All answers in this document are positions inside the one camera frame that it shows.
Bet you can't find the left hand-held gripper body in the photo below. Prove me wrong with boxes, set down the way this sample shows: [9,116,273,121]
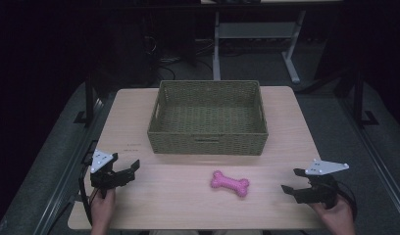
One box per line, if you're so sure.
[83,148,125,199]

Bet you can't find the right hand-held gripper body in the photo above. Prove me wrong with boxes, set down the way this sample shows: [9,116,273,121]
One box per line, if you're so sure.
[300,159,350,211]

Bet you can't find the pink bone toy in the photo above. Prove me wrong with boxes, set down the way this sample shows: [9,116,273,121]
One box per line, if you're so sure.
[210,169,251,199]

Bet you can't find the green woven basket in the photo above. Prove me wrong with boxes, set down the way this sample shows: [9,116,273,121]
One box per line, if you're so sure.
[146,79,270,157]

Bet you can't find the person's left hand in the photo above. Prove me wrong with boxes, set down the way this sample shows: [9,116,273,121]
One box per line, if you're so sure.
[89,187,117,235]

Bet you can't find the person's right hand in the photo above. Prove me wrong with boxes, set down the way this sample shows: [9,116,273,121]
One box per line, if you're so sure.
[309,195,357,235]

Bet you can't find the black metal stand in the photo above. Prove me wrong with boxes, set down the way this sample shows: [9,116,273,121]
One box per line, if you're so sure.
[73,72,98,127]
[351,70,380,127]

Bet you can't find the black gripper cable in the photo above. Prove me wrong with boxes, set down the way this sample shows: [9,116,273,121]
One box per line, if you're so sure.
[334,180,359,220]
[77,163,94,227]

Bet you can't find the aluminium rail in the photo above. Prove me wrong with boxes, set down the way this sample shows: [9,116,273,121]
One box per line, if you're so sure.
[338,96,400,227]
[32,97,106,235]

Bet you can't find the floor cables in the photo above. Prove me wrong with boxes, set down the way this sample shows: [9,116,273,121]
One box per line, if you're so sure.
[145,33,216,82]

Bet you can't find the white metal desk frame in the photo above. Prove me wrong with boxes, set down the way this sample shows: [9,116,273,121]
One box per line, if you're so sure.
[212,9,302,85]

